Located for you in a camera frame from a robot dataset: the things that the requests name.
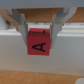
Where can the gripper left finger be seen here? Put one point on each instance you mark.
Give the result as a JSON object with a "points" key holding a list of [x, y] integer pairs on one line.
{"points": [[20, 20]]}

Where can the pink block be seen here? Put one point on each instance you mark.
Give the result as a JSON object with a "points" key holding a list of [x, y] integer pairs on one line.
{"points": [[38, 41]]}

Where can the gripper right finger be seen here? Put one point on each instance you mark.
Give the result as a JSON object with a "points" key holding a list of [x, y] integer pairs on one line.
{"points": [[60, 20]]}

